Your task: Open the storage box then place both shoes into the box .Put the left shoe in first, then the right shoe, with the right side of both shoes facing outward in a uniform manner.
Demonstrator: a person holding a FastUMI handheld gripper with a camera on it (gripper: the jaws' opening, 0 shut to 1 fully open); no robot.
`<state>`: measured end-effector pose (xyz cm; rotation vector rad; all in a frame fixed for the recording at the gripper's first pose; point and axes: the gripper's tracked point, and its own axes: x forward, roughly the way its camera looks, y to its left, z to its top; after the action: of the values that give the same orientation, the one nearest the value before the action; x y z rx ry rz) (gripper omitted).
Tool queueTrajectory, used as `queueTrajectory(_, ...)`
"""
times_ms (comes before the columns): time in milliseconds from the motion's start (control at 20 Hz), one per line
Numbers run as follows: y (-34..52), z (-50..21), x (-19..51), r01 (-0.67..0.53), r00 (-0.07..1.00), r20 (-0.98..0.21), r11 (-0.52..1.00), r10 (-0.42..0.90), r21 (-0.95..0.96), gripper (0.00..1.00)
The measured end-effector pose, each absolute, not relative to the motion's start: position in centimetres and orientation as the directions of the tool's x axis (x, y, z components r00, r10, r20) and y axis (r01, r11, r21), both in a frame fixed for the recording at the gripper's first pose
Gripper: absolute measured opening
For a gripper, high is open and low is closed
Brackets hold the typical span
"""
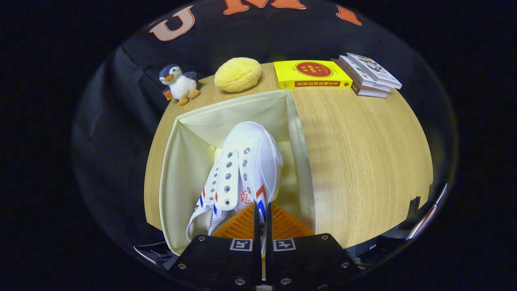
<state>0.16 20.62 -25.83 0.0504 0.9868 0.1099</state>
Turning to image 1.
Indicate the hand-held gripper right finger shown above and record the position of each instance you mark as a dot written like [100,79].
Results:
[309,260]

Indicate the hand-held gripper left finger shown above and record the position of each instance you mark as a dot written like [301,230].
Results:
[218,260]

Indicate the white canvas shoe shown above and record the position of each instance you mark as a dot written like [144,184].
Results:
[202,223]
[254,139]

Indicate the cream fabric storage box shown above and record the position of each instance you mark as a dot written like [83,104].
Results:
[185,161]

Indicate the brown cover book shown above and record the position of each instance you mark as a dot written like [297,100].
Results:
[369,94]

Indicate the penguin plush toy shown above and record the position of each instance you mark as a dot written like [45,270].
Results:
[182,85]

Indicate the yellow plush bun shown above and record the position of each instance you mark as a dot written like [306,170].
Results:
[237,74]

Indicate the yellow book with red circle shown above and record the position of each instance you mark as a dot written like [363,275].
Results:
[311,72]

